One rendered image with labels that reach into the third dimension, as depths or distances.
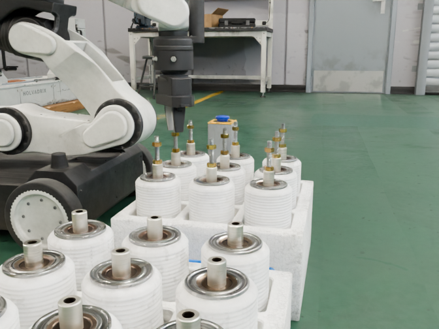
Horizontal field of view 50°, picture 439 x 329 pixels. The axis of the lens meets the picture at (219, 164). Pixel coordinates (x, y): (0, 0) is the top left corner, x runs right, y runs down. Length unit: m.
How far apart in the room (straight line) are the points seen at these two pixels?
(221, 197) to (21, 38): 0.77
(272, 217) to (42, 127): 0.80
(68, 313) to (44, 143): 1.04
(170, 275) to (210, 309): 0.16
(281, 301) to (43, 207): 0.75
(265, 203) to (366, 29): 5.23
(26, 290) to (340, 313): 0.63
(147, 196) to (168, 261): 0.33
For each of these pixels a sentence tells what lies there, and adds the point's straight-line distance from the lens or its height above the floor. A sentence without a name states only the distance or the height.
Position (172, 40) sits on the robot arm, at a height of 0.53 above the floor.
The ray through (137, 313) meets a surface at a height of 0.22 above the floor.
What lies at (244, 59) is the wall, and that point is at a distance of 6.12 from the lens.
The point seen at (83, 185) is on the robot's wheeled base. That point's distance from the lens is 1.28.
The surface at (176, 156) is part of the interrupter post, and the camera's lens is 1.10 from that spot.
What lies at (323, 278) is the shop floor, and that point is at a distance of 1.15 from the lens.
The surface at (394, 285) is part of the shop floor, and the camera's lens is 1.16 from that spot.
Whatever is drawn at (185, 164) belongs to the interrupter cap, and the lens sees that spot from 1.11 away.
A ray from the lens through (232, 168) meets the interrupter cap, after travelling 1.07.
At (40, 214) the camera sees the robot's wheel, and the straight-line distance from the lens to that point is 1.27.
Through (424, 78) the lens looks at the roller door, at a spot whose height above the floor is 0.19.
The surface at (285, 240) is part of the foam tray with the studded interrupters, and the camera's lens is 0.90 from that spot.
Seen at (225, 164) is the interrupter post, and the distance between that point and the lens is 1.07.
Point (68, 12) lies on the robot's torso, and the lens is 1.49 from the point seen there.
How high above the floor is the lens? 0.51
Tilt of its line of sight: 14 degrees down
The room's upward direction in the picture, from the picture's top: straight up
